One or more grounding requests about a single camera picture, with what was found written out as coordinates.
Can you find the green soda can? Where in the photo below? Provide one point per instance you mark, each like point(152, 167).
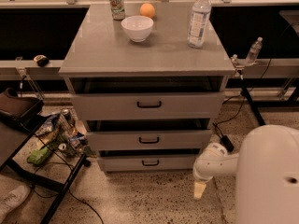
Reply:
point(117, 9)

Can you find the grey middle drawer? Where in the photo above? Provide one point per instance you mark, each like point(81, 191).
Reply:
point(148, 140)

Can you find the black side table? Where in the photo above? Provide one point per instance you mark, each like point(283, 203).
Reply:
point(11, 142)

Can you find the pile of snack packages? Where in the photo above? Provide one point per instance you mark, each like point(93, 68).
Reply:
point(61, 132)

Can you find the black stand leg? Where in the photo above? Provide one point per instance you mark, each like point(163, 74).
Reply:
point(253, 107)

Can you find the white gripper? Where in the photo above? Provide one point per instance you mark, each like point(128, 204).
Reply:
point(202, 172)

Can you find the grey bottom drawer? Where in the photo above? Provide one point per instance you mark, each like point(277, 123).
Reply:
point(143, 163)

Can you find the white bowl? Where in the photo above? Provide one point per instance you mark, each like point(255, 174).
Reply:
point(137, 28)

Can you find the dark brown bag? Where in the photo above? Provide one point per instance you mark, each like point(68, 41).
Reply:
point(19, 112)

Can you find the large clear water bottle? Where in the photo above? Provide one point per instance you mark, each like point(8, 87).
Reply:
point(199, 19)

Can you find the small clear water bottle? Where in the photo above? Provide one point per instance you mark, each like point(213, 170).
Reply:
point(254, 51)

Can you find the small black yellow device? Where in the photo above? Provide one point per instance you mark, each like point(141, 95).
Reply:
point(41, 60)

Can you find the grey drawer cabinet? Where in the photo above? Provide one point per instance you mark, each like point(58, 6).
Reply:
point(103, 60)

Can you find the grey drawer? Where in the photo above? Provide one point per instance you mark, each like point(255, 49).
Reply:
point(129, 106)
point(148, 140)
point(143, 163)

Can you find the orange fruit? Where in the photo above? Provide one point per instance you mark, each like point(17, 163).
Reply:
point(147, 10)

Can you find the grey top drawer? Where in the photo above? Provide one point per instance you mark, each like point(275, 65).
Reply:
point(129, 106)

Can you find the white shoe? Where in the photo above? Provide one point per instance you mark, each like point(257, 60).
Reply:
point(13, 200)

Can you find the black power adapter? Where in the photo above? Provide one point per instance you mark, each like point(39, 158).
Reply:
point(227, 143)

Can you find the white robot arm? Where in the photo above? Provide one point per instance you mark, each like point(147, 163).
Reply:
point(266, 169)

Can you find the green snack bag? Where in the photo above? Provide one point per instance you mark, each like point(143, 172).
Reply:
point(38, 156)

